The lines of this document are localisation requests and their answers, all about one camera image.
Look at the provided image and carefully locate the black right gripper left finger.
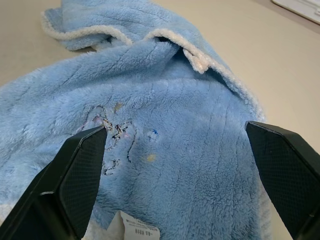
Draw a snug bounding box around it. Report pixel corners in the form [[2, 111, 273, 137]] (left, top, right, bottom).
[[0, 125, 108, 240]]

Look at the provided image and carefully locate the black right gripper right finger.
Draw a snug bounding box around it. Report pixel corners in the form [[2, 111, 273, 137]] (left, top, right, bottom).
[[245, 120, 320, 240]]

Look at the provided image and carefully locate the white care label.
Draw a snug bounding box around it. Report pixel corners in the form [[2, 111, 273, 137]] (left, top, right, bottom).
[[107, 210, 161, 240]]

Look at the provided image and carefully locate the light blue fleece garment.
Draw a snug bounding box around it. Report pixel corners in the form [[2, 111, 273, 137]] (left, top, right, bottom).
[[0, 0, 274, 240]]

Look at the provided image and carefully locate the white flat board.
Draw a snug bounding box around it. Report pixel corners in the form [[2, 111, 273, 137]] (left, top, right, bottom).
[[271, 0, 320, 26]]

